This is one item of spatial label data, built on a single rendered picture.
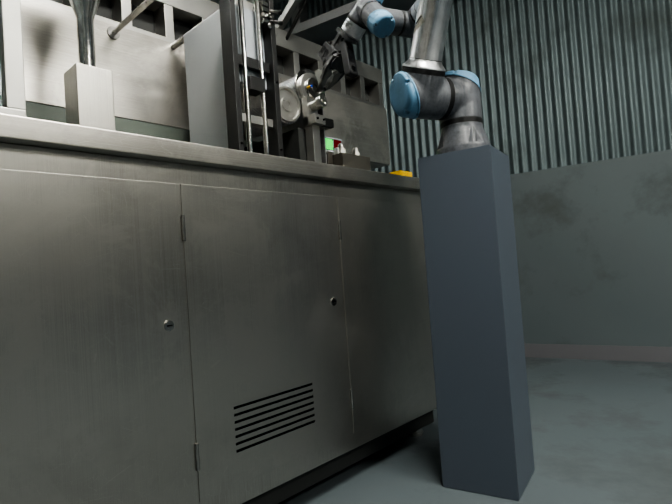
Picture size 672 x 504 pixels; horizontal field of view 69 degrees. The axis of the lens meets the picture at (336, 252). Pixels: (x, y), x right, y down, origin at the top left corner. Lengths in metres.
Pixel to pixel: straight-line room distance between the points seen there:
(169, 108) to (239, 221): 0.77
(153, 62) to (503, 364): 1.46
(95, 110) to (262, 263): 0.58
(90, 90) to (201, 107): 0.40
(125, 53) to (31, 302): 1.07
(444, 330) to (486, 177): 0.42
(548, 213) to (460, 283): 1.83
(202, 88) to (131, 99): 0.24
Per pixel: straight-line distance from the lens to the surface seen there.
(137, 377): 1.05
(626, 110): 3.17
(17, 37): 1.11
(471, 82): 1.47
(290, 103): 1.74
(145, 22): 2.03
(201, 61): 1.75
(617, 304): 3.10
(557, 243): 3.11
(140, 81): 1.83
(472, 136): 1.42
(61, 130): 1.00
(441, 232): 1.35
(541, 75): 3.29
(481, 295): 1.33
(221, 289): 1.13
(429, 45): 1.37
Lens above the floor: 0.61
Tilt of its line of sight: 2 degrees up
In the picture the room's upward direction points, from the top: 4 degrees counter-clockwise
